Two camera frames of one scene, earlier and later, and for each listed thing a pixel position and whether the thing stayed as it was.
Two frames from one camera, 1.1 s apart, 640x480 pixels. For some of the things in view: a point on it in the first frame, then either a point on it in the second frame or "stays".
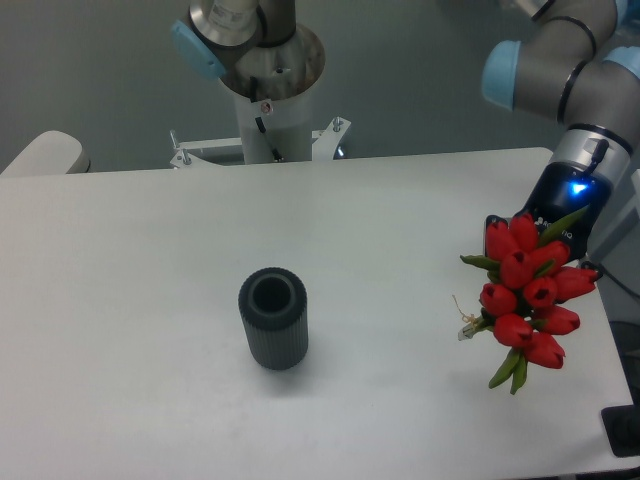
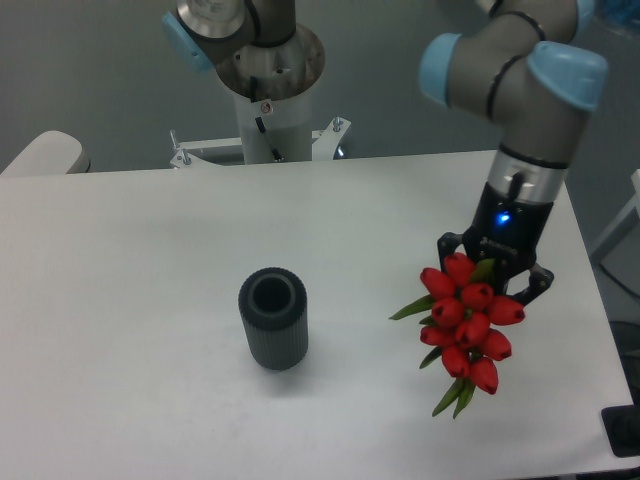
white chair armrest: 50,153 stays
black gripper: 561,189 to 507,229
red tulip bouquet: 528,280 to 462,319
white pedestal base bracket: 325,144 stays
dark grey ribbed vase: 273,305 stays
